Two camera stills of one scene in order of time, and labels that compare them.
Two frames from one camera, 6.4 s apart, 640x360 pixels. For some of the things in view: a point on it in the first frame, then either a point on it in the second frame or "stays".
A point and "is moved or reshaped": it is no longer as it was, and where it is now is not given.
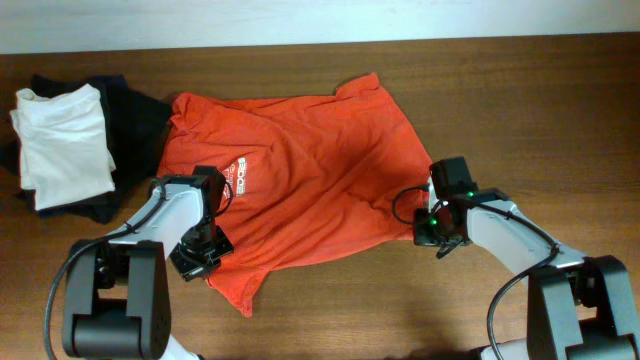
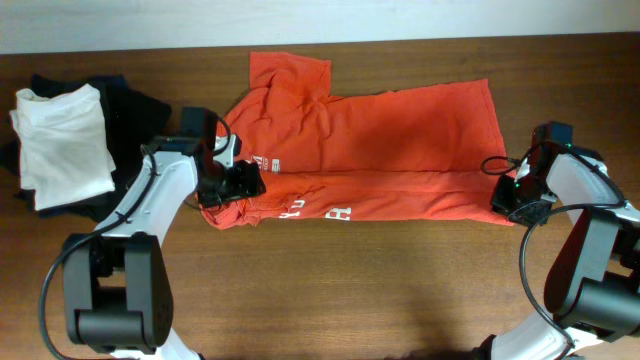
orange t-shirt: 309,176 is moved or reshaped
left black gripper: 201,257 -> 247,180
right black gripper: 426,233 -> 513,201
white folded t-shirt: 63,150 stays
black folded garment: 137,127 stays
